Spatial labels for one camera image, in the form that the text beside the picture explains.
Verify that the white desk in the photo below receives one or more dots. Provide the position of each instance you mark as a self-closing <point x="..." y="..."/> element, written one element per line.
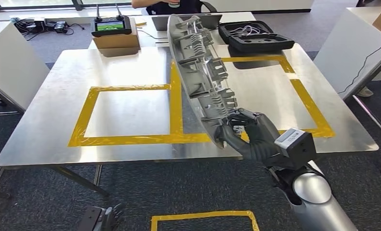
<point x="238" y="17"/>

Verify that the black foam-lined open case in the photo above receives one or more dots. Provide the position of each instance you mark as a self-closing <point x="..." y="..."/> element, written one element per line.
<point x="257" y="43"/>

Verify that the steel table with white panel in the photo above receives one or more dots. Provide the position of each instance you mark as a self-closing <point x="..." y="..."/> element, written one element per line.
<point x="11" y="63"/>
<point x="343" y="47"/>

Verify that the large yellow table tape frame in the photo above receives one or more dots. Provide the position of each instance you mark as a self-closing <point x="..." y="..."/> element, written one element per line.
<point x="176" y="105"/>

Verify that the person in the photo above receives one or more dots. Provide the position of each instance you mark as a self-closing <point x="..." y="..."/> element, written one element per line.
<point x="365" y="92"/>
<point x="158" y="6"/>

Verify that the black remote controller with screen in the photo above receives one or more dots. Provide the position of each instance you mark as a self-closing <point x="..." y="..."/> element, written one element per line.
<point x="110" y="27"/>

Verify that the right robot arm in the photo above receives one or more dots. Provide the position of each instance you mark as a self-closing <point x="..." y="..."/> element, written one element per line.
<point x="314" y="197"/>

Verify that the green drink cup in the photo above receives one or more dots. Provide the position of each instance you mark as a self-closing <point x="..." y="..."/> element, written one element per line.
<point x="174" y="3"/>

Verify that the small yellow table tape frame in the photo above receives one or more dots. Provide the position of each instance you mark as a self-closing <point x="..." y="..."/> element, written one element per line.
<point x="85" y="118"/>

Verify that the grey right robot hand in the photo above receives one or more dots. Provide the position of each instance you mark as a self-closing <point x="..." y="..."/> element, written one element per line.
<point x="260" y="127"/>

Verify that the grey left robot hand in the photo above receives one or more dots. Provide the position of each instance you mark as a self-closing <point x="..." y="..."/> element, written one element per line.
<point x="113" y="216"/>

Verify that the steel workbench table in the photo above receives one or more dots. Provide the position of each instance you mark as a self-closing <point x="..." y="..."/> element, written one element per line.
<point x="49" y="121"/>

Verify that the yellow paper note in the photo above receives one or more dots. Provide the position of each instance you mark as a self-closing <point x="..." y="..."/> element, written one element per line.
<point x="140" y="24"/>

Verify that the yellow floor tape square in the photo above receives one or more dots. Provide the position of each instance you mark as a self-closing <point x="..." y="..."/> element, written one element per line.
<point x="203" y="215"/>

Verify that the grey laptop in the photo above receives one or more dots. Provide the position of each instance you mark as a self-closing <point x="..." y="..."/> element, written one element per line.
<point x="160" y="24"/>

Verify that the silver plastic wheel hubcap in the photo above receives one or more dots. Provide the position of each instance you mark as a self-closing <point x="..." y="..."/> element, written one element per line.
<point x="193" y="63"/>

